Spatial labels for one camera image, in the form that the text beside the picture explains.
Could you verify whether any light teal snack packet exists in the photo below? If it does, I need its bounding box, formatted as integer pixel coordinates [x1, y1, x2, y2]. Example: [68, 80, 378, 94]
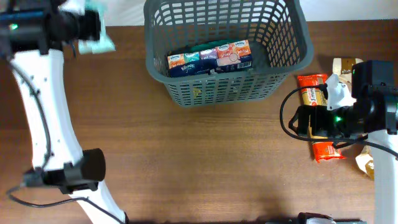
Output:
[78, 0, 116, 54]

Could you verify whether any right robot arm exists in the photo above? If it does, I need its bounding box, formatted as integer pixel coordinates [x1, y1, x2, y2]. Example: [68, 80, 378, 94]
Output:
[281, 60, 397, 223]

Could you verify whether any grey plastic basket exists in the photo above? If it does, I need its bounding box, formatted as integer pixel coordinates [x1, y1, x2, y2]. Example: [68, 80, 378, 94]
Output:
[144, 0, 314, 108]

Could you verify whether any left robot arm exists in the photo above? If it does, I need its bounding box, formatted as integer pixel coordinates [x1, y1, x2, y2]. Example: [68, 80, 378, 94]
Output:
[1, 0, 129, 223]

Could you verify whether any spaghetti packet orange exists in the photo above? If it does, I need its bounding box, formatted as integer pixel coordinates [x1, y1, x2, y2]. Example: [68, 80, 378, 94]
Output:
[297, 74, 345, 163]

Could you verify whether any cream cookie bag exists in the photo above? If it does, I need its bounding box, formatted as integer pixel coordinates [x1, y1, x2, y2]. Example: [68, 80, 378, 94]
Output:
[332, 57, 363, 83]
[355, 146, 374, 180]

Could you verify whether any right black cable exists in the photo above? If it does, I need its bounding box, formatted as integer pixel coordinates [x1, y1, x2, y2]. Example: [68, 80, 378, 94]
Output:
[279, 83, 398, 159]

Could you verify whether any tissue multipack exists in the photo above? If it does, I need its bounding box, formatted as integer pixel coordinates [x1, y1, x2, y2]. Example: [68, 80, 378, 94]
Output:
[167, 40, 252, 78]

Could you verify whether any green coffee bag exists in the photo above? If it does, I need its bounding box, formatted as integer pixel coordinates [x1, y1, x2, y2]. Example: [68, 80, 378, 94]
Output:
[168, 39, 238, 55]

